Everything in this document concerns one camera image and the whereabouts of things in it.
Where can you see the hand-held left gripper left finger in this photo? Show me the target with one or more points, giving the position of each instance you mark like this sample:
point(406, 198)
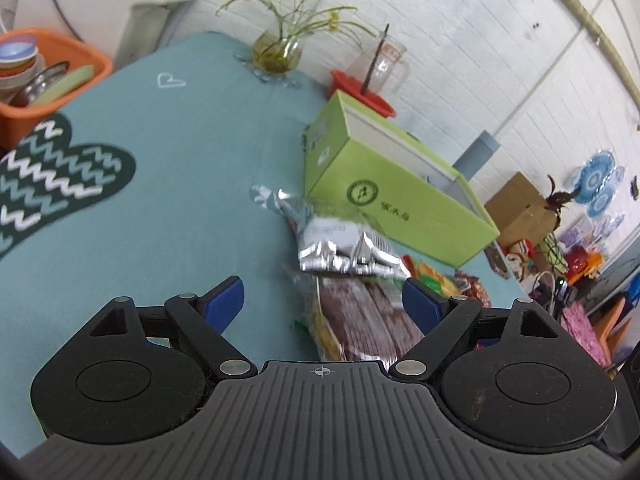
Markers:
point(227, 301)

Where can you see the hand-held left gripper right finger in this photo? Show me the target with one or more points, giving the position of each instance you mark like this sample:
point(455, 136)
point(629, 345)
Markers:
point(417, 302)

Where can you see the orange yellow snack packet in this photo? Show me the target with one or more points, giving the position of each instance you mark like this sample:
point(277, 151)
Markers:
point(435, 280)

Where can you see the clear packet of brown sticks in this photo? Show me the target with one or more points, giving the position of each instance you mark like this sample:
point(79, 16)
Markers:
point(365, 320)

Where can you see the red snack packet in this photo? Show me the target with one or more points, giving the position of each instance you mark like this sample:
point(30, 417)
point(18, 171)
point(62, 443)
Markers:
point(472, 290)

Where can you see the green cardboard box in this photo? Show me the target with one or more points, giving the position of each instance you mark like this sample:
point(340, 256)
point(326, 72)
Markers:
point(400, 205)

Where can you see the silver foil snack packet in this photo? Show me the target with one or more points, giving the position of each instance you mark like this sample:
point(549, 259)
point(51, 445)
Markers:
point(335, 245)

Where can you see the pink floral mat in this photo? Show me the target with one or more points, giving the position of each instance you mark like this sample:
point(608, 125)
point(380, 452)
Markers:
point(585, 335)

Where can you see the orange chair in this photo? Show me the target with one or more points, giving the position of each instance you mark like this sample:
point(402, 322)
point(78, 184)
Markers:
point(612, 325)

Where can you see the teal printed tablecloth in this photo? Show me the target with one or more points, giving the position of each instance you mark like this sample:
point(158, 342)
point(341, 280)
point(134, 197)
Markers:
point(190, 170)

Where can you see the brown cardboard box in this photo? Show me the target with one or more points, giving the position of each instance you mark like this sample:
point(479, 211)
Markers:
point(520, 210)

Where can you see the green patterned bag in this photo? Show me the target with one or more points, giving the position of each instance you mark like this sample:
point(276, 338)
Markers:
point(552, 252)

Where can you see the red orange toy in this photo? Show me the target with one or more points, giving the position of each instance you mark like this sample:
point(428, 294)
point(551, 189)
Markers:
point(582, 262)

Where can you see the grey blue thermos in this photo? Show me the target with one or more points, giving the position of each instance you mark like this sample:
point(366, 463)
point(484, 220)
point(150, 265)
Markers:
point(475, 157)

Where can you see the dark red dried flower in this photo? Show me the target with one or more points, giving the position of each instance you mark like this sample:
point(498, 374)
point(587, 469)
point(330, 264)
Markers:
point(557, 197)

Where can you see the red plastic basin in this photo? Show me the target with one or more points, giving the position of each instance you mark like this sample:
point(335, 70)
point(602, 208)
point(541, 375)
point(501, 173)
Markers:
point(350, 85)

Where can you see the clear glass pitcher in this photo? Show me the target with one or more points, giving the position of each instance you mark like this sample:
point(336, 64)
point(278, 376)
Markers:
point(385, 67)

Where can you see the dark stirring stick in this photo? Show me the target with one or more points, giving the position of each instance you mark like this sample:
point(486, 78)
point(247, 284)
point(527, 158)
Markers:
point(376, 57)

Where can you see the glass vase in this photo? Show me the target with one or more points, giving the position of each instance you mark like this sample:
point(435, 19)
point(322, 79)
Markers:
point(276, 52)

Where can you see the orange plastic basin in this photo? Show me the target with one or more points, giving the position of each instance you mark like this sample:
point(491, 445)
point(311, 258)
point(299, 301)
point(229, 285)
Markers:
point(30, 122)

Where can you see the green plate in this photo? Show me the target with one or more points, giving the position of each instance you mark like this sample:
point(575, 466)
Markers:
point(70, 82)

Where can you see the metal bowl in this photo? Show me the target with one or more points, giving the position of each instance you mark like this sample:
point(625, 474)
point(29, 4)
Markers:
point(42, 82)

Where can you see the yellow flowering plant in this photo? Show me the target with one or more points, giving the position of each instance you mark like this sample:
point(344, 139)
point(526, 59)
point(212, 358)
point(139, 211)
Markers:
point(295, 10)

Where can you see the stack of bowls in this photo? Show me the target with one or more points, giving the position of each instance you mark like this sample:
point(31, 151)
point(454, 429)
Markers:
point(17, 62)

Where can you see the blue paper wall ornament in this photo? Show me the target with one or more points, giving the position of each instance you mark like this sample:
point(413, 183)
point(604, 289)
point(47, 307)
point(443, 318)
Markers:
point(595, 177)

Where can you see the beige wall pipe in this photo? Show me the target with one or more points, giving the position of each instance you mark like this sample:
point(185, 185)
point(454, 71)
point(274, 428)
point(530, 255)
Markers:
point(590, 17)

